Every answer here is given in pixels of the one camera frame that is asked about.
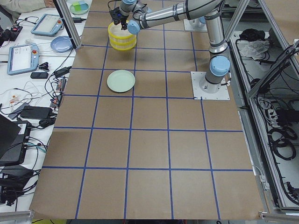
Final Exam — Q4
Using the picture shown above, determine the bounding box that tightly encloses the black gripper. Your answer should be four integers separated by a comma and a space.
114, 15, 127, 30

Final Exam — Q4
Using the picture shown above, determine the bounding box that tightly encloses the yellow rimmed bamboo steamer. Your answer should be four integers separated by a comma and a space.
109, 38, 137, 51

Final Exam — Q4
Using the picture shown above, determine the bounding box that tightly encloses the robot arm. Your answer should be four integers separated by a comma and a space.
109, 0, 230, 93

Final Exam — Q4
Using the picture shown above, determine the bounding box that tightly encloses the green bowl with sponges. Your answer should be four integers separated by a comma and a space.
70, 0, 89, 15

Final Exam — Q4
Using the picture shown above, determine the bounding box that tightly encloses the pale green plate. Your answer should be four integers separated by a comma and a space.
107, 70, 135, 93

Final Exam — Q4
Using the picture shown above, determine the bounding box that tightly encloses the blue plate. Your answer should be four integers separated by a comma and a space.
50, 36, 73, 53

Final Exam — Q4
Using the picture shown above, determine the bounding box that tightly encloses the blue teach pendant far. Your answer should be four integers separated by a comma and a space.
31, 14, 63, 37

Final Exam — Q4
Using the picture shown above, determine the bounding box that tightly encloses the blue teach pendant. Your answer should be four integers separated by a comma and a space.
7, 43, 39, 76
31, 14, 63, 37

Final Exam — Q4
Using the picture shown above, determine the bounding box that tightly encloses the blue teach pendant near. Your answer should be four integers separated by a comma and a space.
7, 43, 39, 76

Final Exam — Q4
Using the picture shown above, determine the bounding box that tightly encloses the black power adapter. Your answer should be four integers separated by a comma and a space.
20, 106, 52, 119

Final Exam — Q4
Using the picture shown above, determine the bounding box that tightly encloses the white crumpled cloth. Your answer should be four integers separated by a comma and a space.
240, 40, 270, 60

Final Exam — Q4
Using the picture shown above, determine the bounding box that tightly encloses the black laptop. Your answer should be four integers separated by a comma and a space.
0, 115, 31, 166

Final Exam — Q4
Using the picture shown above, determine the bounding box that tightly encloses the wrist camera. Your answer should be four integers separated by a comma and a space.
109, 7, 122, 20

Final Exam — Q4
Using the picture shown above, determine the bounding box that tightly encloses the aluminium frame post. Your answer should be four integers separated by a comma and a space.
53, 0, 82, 51

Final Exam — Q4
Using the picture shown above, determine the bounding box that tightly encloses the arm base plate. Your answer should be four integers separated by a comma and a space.
184, 18, 207, 32
191, 71, 230, 100

